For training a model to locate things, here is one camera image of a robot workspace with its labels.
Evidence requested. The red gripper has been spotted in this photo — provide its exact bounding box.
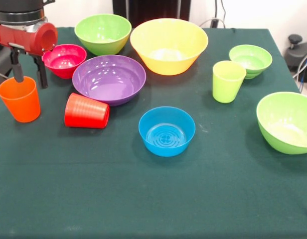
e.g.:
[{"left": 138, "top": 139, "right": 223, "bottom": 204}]
[{"left": 0, "top": 21, "right": 58, "bottom": 89}]

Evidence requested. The orange cup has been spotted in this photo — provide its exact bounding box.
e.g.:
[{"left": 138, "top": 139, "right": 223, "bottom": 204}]
[{"left": 0, "top": 76, "right": 41, "bottom": 123}]

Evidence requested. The red cup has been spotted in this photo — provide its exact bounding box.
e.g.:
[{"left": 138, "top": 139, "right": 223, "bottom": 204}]
[{"left": 64, "top": 92, "right": 110, "bottom": 129}]

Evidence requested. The blue bowl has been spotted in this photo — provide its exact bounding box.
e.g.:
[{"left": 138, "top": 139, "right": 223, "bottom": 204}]
[{"left": 138, "top": 106, "right": 196, "bottom": 157}]

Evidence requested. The grey chair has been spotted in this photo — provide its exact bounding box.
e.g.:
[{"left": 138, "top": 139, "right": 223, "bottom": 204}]
[{"left": 0, "top": 46, "right": 13, "bottom": 78}]

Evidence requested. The pink bowl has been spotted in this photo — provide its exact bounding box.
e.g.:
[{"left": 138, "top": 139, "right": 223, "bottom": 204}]
[{"left": 41, "top": 44, "right": 87, "bottom": 80}]

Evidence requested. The purple bowl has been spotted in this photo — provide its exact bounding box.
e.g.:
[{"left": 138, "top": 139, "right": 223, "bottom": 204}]
[{"left": 72, "top": 55, "right": 147, "bottom": 107}]

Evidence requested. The large light green bowl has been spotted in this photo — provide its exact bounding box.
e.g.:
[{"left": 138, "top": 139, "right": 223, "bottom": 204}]
[
  {"left": 74, "top": 13, "right": 132, "bottom": 56},
  {"left": 256, "top": 91, "right": 307, "bottom": 155}
]

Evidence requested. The large yellow bowl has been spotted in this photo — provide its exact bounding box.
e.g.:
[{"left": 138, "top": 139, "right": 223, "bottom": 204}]
[{"left": 130, "top": 18, "right": 209, "bottom": 76}]

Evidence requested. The dark green tablecloth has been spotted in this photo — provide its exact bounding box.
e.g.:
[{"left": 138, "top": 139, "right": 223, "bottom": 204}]
[{"left": 0, "top": 26, "right": 307, "bottom": 239}]

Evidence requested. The yellow-green cup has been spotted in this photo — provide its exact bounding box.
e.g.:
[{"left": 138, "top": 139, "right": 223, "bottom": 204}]
[{"left": 212, "top": 60, "right": 247, "bottom": 104}]

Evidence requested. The small green bowl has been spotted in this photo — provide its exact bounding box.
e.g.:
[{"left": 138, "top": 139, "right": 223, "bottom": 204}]
[{"left": 228, "top": 44, "right": 273, "bottom": 80}]

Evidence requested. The black knobbed stand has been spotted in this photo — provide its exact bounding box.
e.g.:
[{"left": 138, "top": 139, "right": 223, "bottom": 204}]
[{"left": 285, "top": 34, "right": 307, "bottom": 83}]

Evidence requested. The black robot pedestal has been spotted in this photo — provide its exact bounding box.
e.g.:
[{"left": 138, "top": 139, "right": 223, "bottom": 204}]
[{"left": 113, "top": 0, "right": 191, "bottom": 28}]

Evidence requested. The black hanging cable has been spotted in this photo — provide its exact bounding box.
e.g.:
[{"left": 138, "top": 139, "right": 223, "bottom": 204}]
[{"left": 220, "top": 0, "right": 227, "bottom": 21}]

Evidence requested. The blue cable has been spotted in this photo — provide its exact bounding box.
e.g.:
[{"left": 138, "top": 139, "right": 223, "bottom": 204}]
[{"left": 299, "top": 58, "right": 307, "bottom": 93}]

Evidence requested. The grey cable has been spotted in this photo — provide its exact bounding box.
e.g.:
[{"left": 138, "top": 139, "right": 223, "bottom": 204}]
[{"left": 292, "top": 50, "right": 307, "bottom": 78}]

